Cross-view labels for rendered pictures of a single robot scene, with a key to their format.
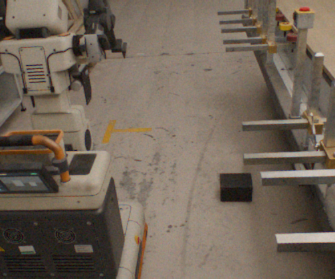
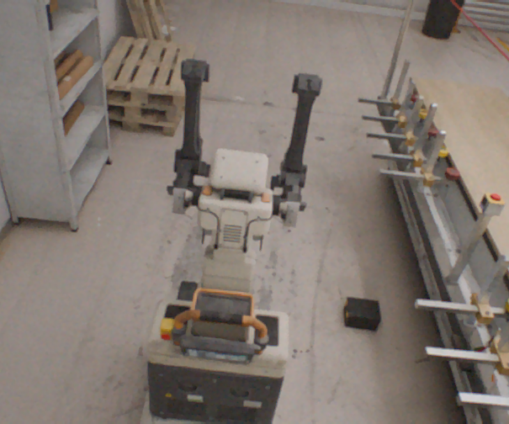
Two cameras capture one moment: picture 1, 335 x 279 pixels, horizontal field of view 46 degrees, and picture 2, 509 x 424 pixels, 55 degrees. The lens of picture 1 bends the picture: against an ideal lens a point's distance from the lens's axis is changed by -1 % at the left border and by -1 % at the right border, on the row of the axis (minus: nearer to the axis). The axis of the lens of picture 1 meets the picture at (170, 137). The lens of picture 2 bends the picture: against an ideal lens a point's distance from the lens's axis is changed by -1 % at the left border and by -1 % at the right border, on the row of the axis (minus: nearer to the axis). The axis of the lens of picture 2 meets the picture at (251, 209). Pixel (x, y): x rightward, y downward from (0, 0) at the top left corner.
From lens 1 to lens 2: 0.95 m
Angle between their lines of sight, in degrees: 10
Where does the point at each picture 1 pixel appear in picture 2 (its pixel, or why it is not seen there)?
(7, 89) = (94, 137)
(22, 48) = (225, 209)
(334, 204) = not seen: hidden behind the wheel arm
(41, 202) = (229, 368)
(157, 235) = not seen: hidden behind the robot
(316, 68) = (501, 269)
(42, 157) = (239, 328)
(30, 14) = (239, 177)
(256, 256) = (382, 397)
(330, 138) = (506, 346)
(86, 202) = (273, 373)
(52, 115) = (229, 262)
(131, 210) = not seen: hidden behind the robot
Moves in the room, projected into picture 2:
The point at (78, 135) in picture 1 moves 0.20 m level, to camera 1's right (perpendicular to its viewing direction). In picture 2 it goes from (249, 283) to (294, 284)
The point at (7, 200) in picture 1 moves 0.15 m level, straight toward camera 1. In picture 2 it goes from (195, 362) to (214, 394)
